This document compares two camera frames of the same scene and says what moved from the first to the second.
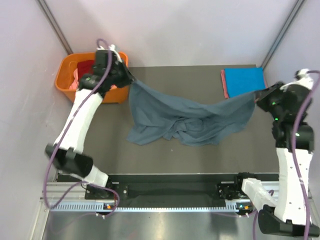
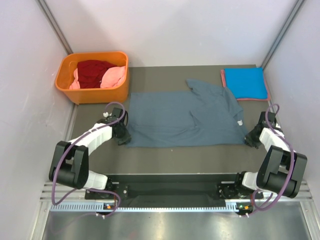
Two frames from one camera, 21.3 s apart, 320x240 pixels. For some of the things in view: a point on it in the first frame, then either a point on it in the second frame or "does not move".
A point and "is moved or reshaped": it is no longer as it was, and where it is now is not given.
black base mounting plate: x=168 y=188 does not move
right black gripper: x=261 y=95 → x=250 y=142
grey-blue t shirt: x=155 y=114 is moved or reshaped
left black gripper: x=128 y=78 → x=126 y=137
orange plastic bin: x=68 y=63 does not move
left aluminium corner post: x=58 y=31 does not move
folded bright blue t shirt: x=241 y=81 does not move
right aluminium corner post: x=298 y=4 does not move
